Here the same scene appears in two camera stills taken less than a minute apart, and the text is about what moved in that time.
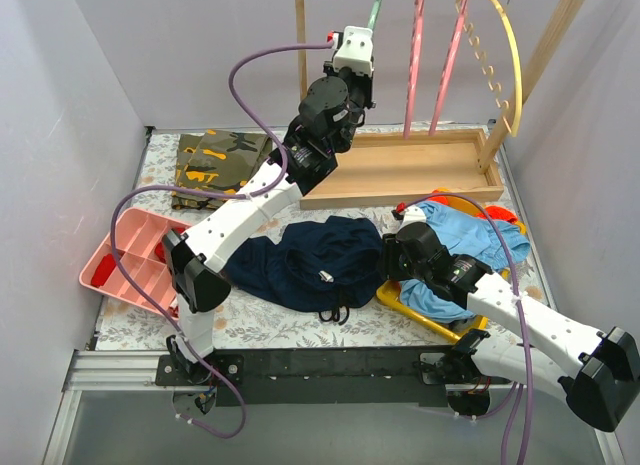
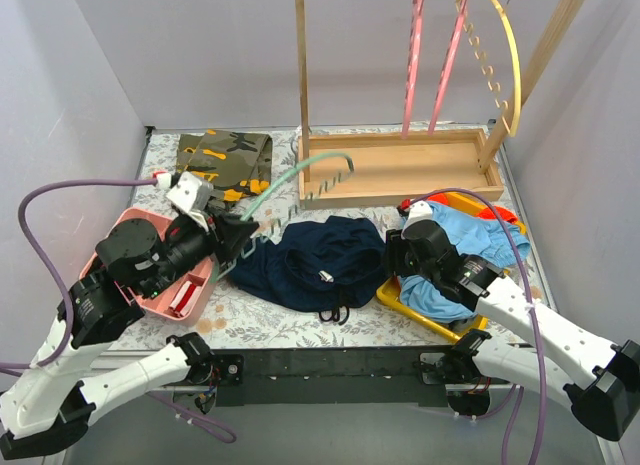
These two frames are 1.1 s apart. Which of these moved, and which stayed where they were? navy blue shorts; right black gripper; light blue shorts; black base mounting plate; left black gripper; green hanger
Moved: green hanger; left black gripper
Stayed: right black gripper; navy blue shorts; black base mounting plate; light blue shorts
